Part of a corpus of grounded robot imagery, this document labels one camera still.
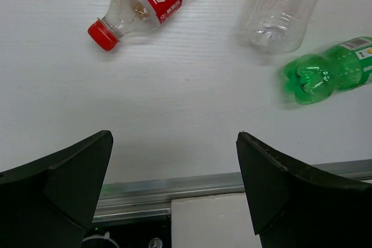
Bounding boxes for clear plastic bottle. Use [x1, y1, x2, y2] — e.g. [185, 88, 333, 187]
[243, 0, 319, 53]

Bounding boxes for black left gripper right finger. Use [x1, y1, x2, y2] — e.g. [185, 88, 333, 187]
[236, 132, 371, 247]

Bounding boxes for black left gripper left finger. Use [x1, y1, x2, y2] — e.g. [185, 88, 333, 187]
[1, 130, 113, 247]

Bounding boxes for green plastic bottle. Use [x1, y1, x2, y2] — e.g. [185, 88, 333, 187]
[282, 36, 371, 105]

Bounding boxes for red label cola bottle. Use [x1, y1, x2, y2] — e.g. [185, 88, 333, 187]
[87, 0, 188, 51]

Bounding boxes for aluminium table edge rail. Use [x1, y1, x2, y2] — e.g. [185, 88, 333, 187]
[92, 159, 372, 223]

